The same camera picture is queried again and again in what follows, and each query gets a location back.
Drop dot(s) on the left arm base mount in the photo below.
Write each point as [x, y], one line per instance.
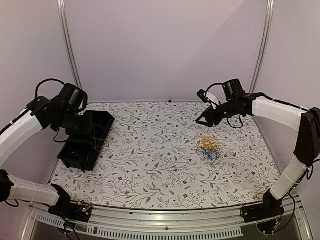
[68, 210]

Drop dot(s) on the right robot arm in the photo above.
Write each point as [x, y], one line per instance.
[299, 150]

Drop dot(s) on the aluminium corner post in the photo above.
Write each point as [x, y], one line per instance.
[270, 4]
[61, 7]

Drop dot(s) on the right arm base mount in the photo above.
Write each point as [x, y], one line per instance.
[262, 212]

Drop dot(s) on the floral patterned table mat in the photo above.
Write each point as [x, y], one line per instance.
[157, 157]

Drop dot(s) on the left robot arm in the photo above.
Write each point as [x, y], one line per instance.
[64, 111]

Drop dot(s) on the right aluminium corner post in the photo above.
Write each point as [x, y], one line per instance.
[270, 4]

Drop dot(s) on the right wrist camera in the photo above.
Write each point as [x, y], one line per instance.
[208, 97]

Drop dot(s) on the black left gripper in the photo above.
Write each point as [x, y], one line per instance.
[87, 127]

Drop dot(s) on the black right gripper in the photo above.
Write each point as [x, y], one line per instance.
[210, 111]

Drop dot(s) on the aluminium front rail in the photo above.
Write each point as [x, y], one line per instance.
[222, 223]

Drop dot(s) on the black three-compartment bin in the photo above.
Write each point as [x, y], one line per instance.
[82, 151]

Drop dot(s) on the left aluminium corner post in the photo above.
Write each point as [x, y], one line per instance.
[61, 7]

